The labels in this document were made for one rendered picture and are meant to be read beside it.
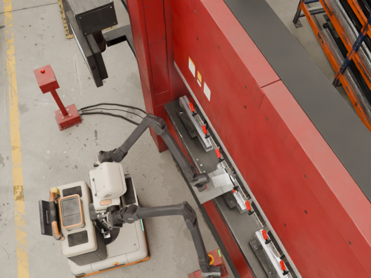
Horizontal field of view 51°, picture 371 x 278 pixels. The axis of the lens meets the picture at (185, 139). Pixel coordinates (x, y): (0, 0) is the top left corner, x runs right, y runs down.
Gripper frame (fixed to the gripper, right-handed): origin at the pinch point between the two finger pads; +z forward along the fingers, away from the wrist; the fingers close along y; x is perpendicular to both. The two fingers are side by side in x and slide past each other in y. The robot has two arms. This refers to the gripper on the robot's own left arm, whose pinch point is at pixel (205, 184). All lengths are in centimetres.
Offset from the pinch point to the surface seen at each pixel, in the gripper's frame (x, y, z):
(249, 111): -62, -6, -76
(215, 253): 23, -41, 20
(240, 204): -11.3, -21.2, 17.6
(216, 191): -2.1, -5.9, 9.0
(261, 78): -76, -6, -99
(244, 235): -1.8, -39.9, 23.1
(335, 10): -166, 123, 130
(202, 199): 7.7, -7.5, 3.5
